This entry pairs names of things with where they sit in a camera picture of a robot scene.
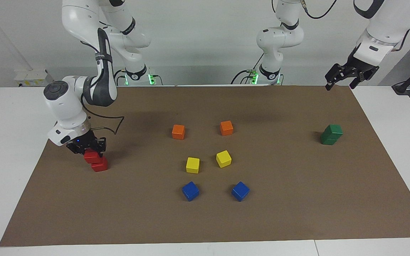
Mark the blue wooden cube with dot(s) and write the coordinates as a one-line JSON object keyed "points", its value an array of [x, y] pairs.
{"points": [[190, 191], [240, 191]]}

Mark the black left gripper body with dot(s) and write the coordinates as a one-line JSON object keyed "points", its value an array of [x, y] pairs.
{"points": [[354, 67]]}

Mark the green lit left base connector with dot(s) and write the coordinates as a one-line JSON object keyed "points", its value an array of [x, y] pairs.
{"points": [[254, 76]]}

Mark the brown table mat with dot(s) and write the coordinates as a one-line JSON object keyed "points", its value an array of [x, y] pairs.
{"points": [[205, 220]]}

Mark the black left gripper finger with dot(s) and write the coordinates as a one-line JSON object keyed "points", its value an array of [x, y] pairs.
{"points": [[355, 82], [329, 83]]}

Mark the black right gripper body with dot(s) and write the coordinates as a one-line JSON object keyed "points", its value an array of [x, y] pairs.
{"points": [[87, 142]]}

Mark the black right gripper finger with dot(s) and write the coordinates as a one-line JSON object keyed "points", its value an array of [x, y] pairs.
{"points": [[101, 152], [77, 152]]}

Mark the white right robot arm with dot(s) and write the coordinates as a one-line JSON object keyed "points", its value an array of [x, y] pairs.
{"points": [[66, 103]]}

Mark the orange wooden cube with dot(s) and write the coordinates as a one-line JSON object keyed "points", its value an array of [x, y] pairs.
{"points": [[178, 132], [226, 128]]}

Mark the green lit right base connector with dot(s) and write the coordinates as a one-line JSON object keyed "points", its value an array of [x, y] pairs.
{"points": [[151, 76]]}

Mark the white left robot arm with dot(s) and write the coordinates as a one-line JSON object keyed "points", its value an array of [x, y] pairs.
{"points": [[279, 37]]}

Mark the red wooden cube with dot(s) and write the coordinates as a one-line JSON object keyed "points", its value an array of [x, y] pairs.
{"points": [[92, 157], [101, 167]]}

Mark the yellow wooden cube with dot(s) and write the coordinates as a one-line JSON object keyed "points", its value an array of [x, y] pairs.
{"points": [[192, 165], [223, 159]]}

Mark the green wooden cube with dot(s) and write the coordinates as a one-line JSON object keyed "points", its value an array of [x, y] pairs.
{"points": [[327, 142], [333, 131]]}

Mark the green lit base connector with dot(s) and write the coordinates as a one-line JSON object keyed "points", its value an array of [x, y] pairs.
{"points": [[254, 76], [151, 76]]}

